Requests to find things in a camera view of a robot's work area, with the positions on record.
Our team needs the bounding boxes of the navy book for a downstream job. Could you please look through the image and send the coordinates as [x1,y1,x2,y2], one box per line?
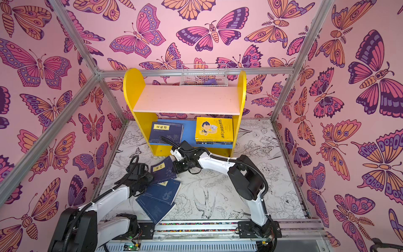
[151,156,177,185]
[149,121,184,145]
[135,195,175,225]

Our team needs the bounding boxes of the yellow cartoon book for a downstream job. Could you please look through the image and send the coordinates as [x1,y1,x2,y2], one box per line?
[195,117,234,145]

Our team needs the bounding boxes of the navy book bottom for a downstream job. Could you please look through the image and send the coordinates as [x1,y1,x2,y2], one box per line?
[135,195,175,225]

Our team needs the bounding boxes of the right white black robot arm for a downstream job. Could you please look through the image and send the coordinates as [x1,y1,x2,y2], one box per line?
[160,136,282,252]

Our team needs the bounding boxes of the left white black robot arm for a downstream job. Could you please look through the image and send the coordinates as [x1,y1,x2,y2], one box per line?
[48,155,154,252]

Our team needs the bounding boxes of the yellow wooden bookshelf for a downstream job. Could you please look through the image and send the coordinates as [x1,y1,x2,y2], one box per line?
[123,68,247,141]

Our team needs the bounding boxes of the small green circuit board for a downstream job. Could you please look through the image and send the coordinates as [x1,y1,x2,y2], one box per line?
[123,243,140,252]

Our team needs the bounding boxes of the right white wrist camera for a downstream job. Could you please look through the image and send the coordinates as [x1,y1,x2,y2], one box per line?
[170,149,184,161]

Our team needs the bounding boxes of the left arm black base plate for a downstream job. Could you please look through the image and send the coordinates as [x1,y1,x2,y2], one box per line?
[135,222,155,240]

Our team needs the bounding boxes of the clear wire basket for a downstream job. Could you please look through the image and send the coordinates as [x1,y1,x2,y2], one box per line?
[179,63,228,87]

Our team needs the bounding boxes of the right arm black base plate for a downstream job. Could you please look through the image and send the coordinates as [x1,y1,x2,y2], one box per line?
[237,219,282,239]

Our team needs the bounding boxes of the aluminium mounting rail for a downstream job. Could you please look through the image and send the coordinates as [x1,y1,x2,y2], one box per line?
[95,219,332,252]

